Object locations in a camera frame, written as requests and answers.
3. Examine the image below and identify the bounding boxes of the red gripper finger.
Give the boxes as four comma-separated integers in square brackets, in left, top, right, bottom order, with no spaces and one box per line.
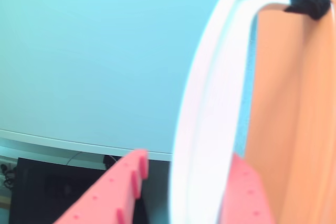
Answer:
[215,152,277,224]
[54,148,150,224]

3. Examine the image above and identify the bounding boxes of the white box handle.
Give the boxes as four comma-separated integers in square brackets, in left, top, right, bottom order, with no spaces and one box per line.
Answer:
[169,0,292,224]

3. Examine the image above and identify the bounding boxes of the orange box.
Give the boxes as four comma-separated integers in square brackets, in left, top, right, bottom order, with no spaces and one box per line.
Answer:
[245,0,336,224]

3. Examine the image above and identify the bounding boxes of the black cabinet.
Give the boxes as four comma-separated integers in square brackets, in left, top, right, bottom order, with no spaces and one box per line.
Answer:
[9,156,149,224]

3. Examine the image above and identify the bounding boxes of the thin grey cable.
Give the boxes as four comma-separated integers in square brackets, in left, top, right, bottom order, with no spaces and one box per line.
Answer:
[65,151,106,167]

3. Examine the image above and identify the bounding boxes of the black cable tangle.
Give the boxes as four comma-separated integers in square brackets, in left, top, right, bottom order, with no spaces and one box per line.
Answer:
[0,162,18,191]

